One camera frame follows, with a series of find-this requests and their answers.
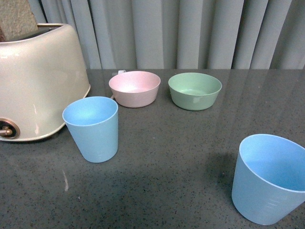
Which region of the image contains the blue cup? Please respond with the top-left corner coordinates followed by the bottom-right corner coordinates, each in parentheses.
top-left (232, 134), bottom-right (305, 225)
top-left (62, 96), bottom-right (119, 163)

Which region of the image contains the pink bowl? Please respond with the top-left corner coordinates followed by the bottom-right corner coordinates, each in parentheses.
top-left (109, 71), bottom-right (161, 108)

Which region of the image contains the green bowl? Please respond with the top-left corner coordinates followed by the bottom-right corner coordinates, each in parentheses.
top-left (168, 73), bottom-right (222, 111)

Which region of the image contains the grey curtain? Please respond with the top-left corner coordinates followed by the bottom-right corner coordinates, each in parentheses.
top-left (30, 0), bottom-right (305, 69)

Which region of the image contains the cream toaster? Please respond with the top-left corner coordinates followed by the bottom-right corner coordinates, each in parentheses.
top-left (0, 24), bottom-right (91, 142)

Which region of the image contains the brass toaster lever knob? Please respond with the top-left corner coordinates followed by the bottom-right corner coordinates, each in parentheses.
top-left (0, 118), bottom-right (20, 139)

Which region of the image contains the bread slice in toaster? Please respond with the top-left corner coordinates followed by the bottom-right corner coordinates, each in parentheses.
top-left (0, 0), bottom-right (38, 42)

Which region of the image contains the white toaster power cord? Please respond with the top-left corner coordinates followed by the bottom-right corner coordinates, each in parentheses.
top-left (110, 69), bottom-right (126, 100)

